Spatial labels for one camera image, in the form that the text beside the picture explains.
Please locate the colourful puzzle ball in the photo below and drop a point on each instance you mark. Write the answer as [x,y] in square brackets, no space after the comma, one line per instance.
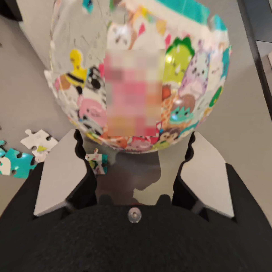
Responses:
[191,74]

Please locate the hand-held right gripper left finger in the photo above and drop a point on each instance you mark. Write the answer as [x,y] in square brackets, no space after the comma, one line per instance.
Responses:
[61,178]

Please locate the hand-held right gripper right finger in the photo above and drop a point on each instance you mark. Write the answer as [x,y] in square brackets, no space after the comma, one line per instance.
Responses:
[208,180]

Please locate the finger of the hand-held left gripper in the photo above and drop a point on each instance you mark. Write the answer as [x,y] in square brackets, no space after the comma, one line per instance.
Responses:
[34,21]

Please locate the teal and white puzzle piece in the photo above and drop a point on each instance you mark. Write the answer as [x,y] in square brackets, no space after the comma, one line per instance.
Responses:
[19,163]

